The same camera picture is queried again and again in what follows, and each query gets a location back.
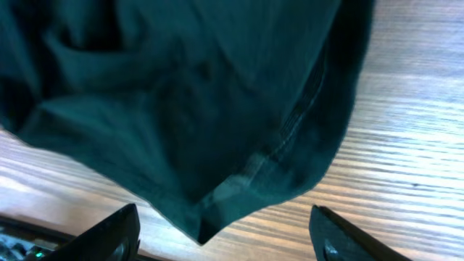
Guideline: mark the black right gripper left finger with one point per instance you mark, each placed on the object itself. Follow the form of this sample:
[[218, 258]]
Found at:
[[116, 238]]

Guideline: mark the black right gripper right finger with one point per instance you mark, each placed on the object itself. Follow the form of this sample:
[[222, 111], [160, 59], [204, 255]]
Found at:
[[336, 239]]

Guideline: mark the black shorts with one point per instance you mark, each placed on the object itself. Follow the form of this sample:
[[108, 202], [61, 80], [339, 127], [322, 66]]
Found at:
[[209, 110]]

